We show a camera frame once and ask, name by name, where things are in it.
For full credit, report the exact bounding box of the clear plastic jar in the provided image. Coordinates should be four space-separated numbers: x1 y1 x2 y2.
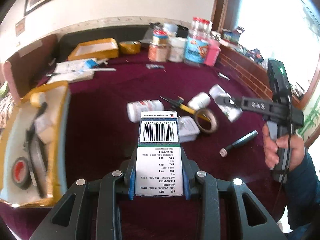
148 42 168 62

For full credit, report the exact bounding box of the dark sofa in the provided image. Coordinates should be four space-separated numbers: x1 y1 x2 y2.
57 24 154 55

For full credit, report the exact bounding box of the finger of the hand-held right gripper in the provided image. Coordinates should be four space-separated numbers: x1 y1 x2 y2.
215 94 243 110

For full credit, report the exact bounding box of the person's right forearm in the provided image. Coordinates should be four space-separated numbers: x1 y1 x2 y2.
271 145 320 235

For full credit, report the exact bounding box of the small wall picture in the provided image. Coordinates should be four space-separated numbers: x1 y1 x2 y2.
15 19 27 37

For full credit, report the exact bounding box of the patterned blanket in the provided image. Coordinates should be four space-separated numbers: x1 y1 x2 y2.
0 96 19 130

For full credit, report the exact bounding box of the white paper booklet stack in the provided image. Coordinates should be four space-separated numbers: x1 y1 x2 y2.
46 59 95 83

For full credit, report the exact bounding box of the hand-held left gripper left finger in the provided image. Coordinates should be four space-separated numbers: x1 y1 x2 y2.
29 146 137 240

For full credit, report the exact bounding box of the white plastic jar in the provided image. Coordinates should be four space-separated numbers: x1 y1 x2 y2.
168 37 187 63

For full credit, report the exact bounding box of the printed cardboard box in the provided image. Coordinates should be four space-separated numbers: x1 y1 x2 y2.
220 26 245 46

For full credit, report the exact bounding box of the white plastic bottle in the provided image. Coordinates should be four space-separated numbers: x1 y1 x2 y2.
209 84 243 123
187 92 211 111

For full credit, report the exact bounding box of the yellow tape roll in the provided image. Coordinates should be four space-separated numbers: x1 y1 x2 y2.
119 41 142 55

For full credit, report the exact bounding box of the maroon velvet tablecloth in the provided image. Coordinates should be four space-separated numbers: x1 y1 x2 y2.
0 52 298 240

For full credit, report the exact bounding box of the white pill bottle red label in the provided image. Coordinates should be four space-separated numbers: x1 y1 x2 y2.
126 99 165 123

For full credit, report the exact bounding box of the yellow block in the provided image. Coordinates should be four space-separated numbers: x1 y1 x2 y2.
30 92 47 108

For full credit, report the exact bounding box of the yellow and black tool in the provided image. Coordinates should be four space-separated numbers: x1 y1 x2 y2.
159 95 212 122

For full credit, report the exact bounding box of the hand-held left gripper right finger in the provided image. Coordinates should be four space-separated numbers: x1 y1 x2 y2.
180 146 288 240

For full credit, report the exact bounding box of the shallow yellow cardboard tray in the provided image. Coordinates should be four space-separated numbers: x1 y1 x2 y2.
67 38 118 61

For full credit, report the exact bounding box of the long black bar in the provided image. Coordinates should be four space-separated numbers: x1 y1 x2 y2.
24 102 49 198

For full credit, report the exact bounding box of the small white labelled box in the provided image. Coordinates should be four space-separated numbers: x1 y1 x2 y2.
34 115 59 144

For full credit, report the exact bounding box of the dark grey marker pen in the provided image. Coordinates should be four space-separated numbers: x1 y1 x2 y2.
219 130 258 157

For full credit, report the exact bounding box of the black cable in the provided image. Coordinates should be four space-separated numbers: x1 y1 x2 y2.
271 97 294 213

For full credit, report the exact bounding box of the black tape roll red core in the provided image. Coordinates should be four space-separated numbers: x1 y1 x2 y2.
11 156 33 190

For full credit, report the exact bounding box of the white USB wall charger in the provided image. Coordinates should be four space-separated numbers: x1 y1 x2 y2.
178 116 200 143

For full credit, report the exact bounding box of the small jar with striped lid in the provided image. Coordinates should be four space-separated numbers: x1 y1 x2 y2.
152 29 168 45

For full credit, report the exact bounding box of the yellow taped cardboard box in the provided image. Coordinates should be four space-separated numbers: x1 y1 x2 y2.
0 81 72 208

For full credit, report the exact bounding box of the maroon armchair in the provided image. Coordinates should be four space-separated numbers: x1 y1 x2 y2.
0 34 59 100

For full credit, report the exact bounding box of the beige tape roll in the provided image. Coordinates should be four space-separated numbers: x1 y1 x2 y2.
194 109 218 134

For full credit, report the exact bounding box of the person's right hand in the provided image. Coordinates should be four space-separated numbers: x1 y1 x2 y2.
262 124 306 172

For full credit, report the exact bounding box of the clear jar with blue label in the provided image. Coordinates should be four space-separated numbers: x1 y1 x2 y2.
184 17 213 67

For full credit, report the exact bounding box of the white green medicine box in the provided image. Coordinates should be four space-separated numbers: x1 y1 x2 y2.
135 111 185 197

